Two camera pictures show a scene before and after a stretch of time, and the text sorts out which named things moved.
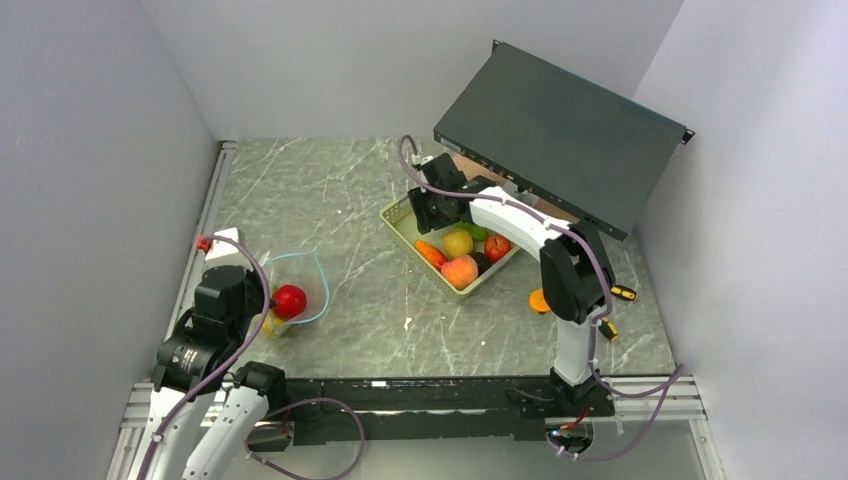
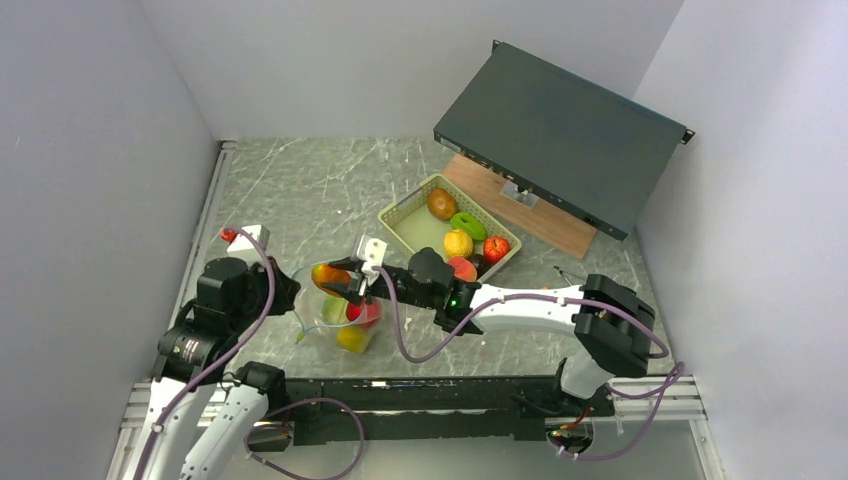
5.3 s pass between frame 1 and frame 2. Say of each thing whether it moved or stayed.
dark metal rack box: stayed
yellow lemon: stayed
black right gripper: moved
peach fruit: stayed
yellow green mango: moved
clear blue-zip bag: moved
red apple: stayed
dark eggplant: stayed
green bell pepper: stayed
